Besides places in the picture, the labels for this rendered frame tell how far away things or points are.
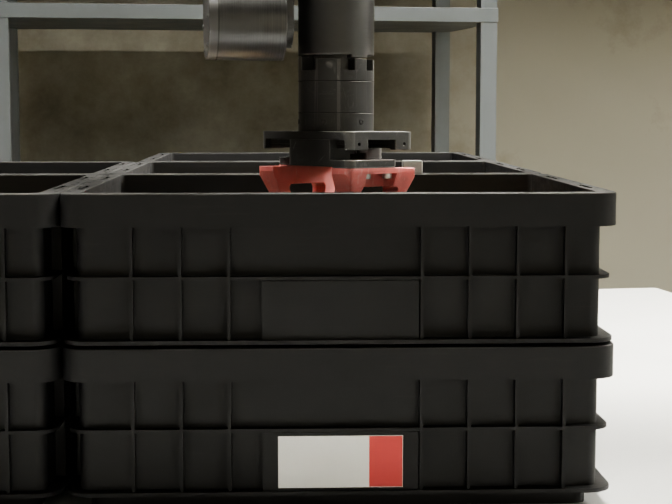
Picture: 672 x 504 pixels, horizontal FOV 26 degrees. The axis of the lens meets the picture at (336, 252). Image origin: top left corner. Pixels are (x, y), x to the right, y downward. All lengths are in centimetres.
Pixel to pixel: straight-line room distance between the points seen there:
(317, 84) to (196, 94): 283
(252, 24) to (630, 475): 46
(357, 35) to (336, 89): 4
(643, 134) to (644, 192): 16
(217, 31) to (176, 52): 283
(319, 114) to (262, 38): 7
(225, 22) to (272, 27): 3
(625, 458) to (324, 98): 40
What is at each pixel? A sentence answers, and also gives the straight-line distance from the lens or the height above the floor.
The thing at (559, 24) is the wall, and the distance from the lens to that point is 410.
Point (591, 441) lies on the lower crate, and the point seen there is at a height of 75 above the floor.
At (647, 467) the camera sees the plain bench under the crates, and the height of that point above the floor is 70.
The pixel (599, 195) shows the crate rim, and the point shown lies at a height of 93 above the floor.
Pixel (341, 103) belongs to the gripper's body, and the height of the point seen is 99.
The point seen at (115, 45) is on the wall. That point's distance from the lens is 389.
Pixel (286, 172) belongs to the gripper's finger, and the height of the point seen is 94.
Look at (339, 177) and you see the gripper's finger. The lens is 105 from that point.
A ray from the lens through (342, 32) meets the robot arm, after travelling 108.
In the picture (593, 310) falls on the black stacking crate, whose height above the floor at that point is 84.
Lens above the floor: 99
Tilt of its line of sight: 6 degrees down
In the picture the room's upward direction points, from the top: straight up
